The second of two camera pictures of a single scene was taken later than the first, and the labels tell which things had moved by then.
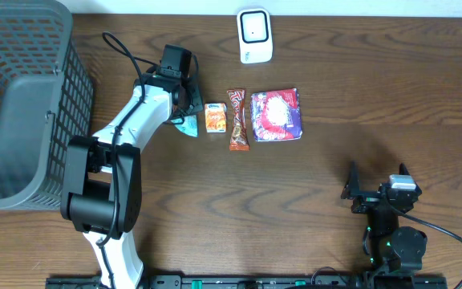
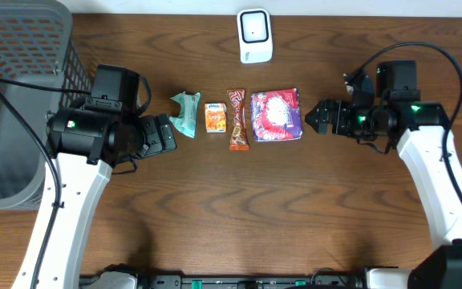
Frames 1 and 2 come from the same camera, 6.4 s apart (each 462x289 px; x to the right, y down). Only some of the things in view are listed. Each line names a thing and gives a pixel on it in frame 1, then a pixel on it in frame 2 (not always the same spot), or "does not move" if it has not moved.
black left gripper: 193,101 to 156,134
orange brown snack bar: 239,139 does not move
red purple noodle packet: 276,116 does not move
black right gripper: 370,199 to 336,119
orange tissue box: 216,115 does not move
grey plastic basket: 32,94 does not move
